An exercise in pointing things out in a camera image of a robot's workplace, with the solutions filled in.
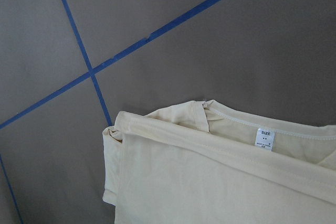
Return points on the blue tape line crosswise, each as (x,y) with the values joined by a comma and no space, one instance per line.
(125,52)

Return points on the blue tape line side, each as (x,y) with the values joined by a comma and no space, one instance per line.
(12,194)

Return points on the yellow long-sleeve printed shirt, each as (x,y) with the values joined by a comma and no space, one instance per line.
(203,162)

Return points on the blue tape line lengthwise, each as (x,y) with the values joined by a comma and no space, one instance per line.
(87,62)

